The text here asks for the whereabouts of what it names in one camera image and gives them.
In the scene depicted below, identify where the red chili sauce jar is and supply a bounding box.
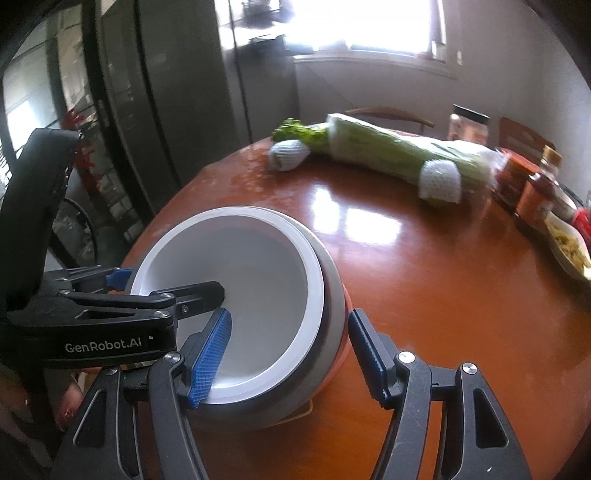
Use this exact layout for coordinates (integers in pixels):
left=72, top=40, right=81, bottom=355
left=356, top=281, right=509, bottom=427
left=493, top=148, right=539, bottom=212

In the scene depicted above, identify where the yellow shell-shaped plate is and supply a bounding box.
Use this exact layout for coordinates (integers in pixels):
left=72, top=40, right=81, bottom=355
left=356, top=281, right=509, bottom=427
left=274, top=400, right=314, bottom=426

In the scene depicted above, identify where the pink pig-shaped plate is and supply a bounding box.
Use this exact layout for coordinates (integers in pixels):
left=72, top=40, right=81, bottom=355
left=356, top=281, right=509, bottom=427
left=315, top=286, right=353, bottom=395

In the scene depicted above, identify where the right foam-netted fruit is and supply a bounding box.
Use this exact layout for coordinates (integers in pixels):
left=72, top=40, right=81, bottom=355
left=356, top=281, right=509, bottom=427
left=418, top=160, right=462, bottom=205

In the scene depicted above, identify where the person's left hand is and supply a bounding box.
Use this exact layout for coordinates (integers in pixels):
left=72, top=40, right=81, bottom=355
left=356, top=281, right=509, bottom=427
left=0, top=363, right=93, bottom=432

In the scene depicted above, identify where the bright window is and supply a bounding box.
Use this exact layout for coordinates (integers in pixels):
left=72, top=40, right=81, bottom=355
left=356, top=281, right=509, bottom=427
left=286, top=0, right=448, bottom=61

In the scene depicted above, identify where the foam-netted fruit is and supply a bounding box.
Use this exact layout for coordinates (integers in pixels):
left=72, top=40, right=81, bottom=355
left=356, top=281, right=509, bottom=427
left=267, top=140, right=311, bottom=172
left=418, top=160, right=462, bottom=205

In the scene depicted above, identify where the dark grey refrigerator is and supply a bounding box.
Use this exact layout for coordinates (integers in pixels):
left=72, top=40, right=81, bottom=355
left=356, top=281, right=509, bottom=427
left=0, top=0, right=299, bottom=259

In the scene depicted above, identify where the wooden chair with armrest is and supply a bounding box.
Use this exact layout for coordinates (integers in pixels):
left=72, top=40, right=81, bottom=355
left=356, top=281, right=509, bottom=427
left=345, top=106, right=435, bottom=134

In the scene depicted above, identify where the green leaf lettuce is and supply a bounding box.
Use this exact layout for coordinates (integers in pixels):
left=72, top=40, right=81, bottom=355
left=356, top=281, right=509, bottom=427
left=271, top=118, right=329, bottom=154

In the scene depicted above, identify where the clear jar black lid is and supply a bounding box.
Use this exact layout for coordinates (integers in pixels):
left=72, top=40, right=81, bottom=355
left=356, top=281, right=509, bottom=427
left=447, top=104, right=490, bottom=145

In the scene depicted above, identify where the red paper noodle bowl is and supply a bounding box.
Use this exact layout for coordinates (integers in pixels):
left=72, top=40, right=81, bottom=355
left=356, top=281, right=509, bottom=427
left=127, top=206, right=325, bottom=405

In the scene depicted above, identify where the round wooden table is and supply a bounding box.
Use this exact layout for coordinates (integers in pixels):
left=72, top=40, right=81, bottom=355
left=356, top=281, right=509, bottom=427
left=118, top=140, right=590, bottom=479

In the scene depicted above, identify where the red tissue box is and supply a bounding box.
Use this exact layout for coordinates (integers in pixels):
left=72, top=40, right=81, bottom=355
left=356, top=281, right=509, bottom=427
left=571, top=208, right=591, bottom=250

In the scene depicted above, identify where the wrapped napa cabbage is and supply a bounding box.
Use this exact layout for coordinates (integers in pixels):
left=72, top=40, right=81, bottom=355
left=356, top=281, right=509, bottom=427
left=327, top=113, right=494, bottom=190

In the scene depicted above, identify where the brown sauce bottle yellow cap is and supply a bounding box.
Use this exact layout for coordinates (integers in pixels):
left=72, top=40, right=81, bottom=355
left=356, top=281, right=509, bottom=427
left=515, top=145, right=562, bottom=232

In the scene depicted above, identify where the left foam-netted fruit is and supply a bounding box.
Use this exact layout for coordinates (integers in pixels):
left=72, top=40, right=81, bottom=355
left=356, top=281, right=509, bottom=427
left=267, top=140, right=311, bottom=172

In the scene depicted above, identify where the brown wooden chair back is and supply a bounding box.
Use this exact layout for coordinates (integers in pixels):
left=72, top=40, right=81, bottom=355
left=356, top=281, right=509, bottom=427
left=499, top=117, right=555, bottom=153

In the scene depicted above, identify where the deep steel bowl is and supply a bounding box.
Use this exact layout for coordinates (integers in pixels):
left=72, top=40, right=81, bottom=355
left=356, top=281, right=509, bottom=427
left=184, top=230, right=349, bottom=432

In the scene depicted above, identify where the white dish of food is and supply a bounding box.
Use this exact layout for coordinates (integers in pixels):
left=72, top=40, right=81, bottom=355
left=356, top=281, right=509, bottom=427
left=544, top=212, right=590, bottom=282

